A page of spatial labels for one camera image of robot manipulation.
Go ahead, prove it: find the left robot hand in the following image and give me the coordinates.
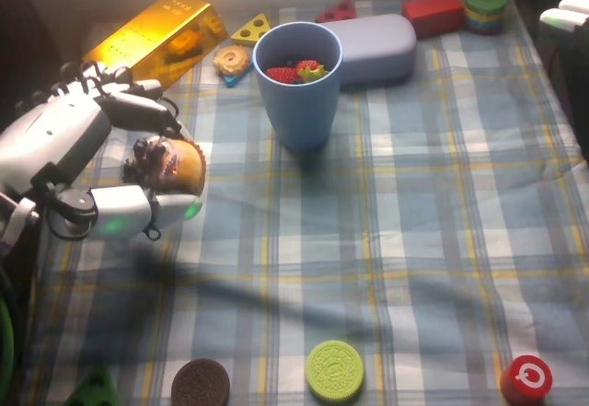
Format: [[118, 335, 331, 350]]
[[0, 60, 203, 242]]

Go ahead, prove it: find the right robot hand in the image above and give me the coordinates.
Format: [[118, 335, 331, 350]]
[[538, 0, 589, 35]]

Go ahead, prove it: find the dark berry topped cupcake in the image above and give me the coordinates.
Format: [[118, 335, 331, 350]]
[[121, 136, 207, 196]]

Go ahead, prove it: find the strawberry topped cupcake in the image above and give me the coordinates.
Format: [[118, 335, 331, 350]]
[[264, 58, 330, 86]]

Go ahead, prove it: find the blue plastic cup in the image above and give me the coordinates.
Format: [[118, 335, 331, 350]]
[[251, 20, 344, 150]]

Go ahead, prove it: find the red rectangular block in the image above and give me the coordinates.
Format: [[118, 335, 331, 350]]
[[401, 0, 465, 41]]

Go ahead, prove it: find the gold bar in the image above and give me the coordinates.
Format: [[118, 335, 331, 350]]
[[82, 0, 229, 92]]

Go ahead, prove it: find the blue triangle block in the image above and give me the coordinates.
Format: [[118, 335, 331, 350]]
[[220, 62, 254, 89]]

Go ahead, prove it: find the swirl butter cookie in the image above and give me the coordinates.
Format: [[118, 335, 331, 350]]
[[213, 45, 251, 77]]

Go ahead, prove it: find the lilac glasses case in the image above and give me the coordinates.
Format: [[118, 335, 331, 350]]
[[321, 13, 418, 87]]

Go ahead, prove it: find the yellow triangle block with holes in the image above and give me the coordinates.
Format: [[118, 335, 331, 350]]
[[229, 13, 271, 48]]

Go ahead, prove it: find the red triangle block with holes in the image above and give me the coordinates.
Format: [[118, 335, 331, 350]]
[[315, 0, 356, 24]]

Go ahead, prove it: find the green triangle block with holes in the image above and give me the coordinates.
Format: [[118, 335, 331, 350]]
[[62, 364, 119, 406]]

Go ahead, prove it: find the brown sandwich cookie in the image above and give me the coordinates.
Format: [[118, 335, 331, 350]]
[[171, 358, 231, 406]]

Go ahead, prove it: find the blue plaid tablecloth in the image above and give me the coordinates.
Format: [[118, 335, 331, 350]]
[[17, 0, 589, 406]]

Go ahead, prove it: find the green sandwich cookie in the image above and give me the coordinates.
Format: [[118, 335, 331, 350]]
[[305, 340, 366, 403]]

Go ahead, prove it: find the red cylinder with white symbol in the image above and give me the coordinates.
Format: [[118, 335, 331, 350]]
[[500, 354, 553, 405]]

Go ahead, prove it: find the yellow wooden ring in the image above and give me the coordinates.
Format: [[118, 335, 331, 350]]
[[464, 8, 506, 23]]

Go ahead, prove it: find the blue wooden ring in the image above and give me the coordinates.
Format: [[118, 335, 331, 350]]
[[464, 17, 504, 30]]

